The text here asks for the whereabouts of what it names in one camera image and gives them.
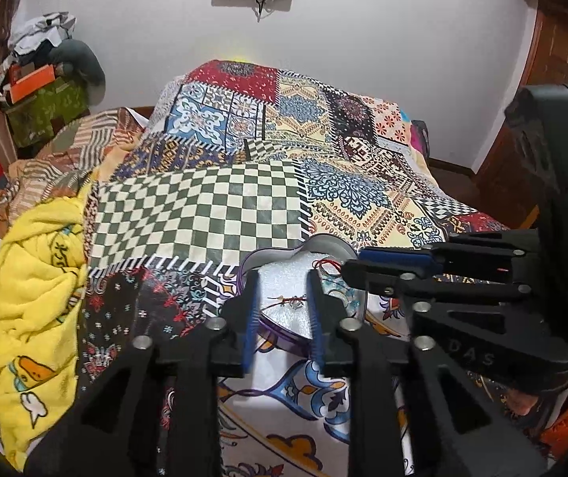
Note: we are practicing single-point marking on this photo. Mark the green patterned bag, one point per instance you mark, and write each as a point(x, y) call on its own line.
point(45, 114)

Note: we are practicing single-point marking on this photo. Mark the wooden wardrobe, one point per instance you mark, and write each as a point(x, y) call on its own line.
point(562, 44)

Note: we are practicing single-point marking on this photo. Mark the patchwork printed blanket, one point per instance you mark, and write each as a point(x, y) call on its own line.
point(204, 208)

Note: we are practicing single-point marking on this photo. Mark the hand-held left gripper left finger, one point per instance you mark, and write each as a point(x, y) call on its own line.
point(250, 328)

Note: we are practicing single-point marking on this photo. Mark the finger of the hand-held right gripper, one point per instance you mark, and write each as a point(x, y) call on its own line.
point(378, 276)
point(398, 257)

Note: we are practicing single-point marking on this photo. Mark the purple heart-shaped tin box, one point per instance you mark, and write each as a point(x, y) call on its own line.
point(284, 278)

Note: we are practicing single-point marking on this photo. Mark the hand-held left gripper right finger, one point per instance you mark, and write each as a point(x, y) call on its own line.
point(315, 328)

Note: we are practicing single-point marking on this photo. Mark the brown striped blanket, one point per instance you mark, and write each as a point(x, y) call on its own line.
point(65, 154)

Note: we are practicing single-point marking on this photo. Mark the grey plush cushion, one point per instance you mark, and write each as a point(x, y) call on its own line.
point(82, 62)

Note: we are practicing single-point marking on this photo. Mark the orange box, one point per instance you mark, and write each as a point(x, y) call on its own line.
point(30, 83)

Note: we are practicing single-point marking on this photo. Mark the yellow cartoon towel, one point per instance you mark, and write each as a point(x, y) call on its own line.
point(40, 308)

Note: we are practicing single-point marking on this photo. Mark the pile of clothes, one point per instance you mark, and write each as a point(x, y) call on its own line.
point(40, 30)

